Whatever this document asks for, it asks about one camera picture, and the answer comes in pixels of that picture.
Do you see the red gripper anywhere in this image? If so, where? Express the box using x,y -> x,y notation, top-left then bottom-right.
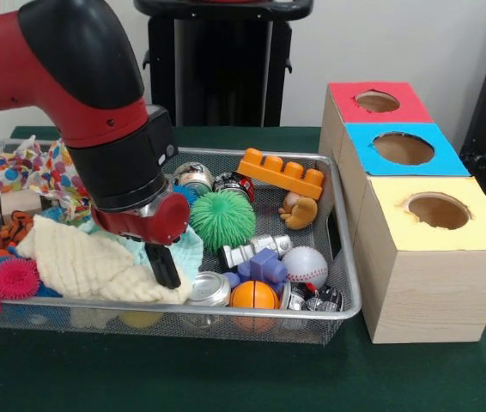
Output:
93,192 -> 191,290

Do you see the mint green cloth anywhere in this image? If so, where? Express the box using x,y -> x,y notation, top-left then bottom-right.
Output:
80,219 -> 204,281

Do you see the cream yellow cloth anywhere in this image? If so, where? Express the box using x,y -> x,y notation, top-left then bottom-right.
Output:
15,215 -> 194,305

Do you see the orange rubber toy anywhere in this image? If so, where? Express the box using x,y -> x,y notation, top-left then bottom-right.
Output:
236,148 -> 326,201

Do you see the clear mesh bin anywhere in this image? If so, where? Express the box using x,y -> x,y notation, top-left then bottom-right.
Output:
0,139 -> 363,347

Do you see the wooden box with three holes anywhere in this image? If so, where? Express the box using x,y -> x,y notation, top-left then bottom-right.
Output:
321,81 -> 486,345

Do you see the silver can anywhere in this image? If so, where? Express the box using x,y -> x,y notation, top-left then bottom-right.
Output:
187,272 -> 232,308

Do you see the green spiky ball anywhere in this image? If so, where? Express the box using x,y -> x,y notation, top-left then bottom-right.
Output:
188,190 -> 258,253

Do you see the small orange basketball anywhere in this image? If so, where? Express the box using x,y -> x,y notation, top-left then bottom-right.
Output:
228,280 -> 282,334

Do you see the white ball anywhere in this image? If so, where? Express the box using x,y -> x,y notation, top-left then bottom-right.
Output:
282,246 -> 330,290

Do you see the pink spiky ball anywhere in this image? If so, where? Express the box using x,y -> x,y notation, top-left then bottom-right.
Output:
0,257 -> 40,315

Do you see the polka dot cloth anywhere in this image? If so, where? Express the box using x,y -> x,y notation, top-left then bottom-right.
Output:
0,133 -> 94,221

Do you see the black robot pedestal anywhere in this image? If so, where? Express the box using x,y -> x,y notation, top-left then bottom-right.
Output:
133,0 -> 314,129

